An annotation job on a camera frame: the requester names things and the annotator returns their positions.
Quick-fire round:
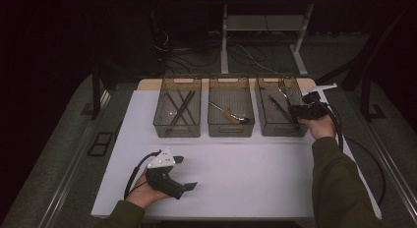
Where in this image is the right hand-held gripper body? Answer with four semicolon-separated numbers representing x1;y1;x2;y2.
294;83;338;121

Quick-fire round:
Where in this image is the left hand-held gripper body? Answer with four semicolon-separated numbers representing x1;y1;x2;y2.
145;147;186;200

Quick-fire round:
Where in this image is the aluminium rail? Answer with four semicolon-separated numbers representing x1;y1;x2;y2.
360;119;417;216
40;89;112;228

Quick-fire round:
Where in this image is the translucent orange baby spoon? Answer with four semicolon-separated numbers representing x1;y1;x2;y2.
221;109;244;125

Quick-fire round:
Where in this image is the right hand-held gripper cable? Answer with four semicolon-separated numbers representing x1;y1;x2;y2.
319;98;344;152

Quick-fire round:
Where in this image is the knife with wooden handle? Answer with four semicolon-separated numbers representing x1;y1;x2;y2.
268;94;298;125

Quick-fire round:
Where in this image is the left hand-held gripper cable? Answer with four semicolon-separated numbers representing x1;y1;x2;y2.
123;149;162;200

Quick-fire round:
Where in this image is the metal spoon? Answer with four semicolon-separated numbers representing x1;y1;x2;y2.
208;101;252;123

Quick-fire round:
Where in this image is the person's left hand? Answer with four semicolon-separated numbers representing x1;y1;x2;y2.
125;170;171;210

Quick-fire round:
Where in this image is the thin black cable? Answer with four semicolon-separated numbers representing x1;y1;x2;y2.
343;136;387;206

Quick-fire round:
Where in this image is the black metal stand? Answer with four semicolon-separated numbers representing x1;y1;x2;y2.
82;62;117;121
316;5;417;123

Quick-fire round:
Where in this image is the brown wooden chopstick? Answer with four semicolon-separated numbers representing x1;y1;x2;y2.
165;92;191;127
176;89;199;125

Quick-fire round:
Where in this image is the tangle of black cables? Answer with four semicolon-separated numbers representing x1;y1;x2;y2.
151;28;279;75

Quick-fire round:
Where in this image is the smoky transparent plastic bin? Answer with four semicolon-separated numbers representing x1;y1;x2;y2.
207;74;255;139
152;74;203;139
255;74;314;138

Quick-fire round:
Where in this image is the person's right hand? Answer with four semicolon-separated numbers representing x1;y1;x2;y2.
297;113;337;142

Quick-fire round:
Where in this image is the white metal stand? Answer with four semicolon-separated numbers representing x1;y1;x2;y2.
219;3;316;78

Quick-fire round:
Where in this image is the hand-held gripper cable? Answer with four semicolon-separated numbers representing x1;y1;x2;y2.
123;149;162;200
319;98;344;152

